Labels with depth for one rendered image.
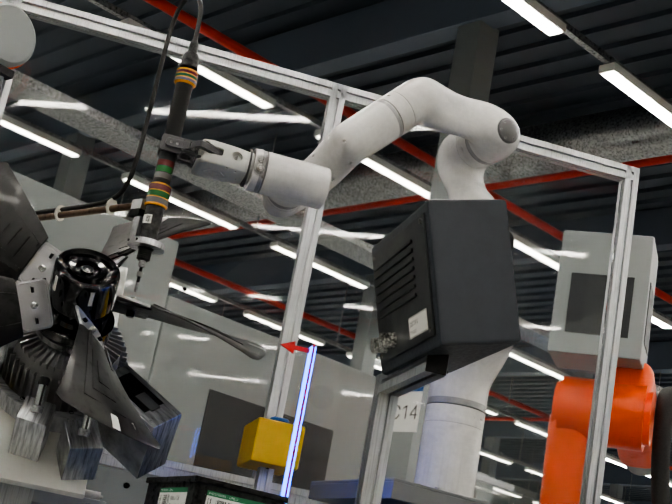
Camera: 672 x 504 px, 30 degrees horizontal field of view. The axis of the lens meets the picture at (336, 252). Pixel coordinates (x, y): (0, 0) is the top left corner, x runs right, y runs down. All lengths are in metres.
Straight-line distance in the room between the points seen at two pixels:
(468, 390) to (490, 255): 0.91
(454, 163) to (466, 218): 1.07
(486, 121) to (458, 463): 0.69
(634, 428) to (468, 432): 3.64
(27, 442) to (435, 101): 1.06
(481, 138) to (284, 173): 0.43
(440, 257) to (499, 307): 0.10
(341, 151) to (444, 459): 0.64
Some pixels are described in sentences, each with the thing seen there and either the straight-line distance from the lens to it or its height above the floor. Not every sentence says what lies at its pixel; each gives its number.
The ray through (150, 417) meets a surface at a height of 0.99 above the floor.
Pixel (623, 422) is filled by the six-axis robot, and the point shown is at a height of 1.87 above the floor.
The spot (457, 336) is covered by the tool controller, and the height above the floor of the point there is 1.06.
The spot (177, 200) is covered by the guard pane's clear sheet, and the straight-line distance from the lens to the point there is 3.15.
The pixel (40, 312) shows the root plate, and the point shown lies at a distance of 2.30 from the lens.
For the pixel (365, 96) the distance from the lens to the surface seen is 3.33.
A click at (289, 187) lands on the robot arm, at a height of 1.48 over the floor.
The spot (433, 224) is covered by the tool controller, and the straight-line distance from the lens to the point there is 1.60.
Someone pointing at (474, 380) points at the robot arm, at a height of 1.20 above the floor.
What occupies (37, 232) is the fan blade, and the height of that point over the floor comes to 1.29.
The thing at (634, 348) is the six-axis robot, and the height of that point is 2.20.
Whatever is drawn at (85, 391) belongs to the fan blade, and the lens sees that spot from 2.07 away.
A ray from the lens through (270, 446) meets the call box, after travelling 2.56.
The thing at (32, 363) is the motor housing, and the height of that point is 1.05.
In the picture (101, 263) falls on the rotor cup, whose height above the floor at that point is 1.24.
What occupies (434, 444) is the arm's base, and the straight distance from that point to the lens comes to 2.48.
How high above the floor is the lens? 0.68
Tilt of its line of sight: 17 degrees up
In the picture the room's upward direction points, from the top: 11 degrees clockwise
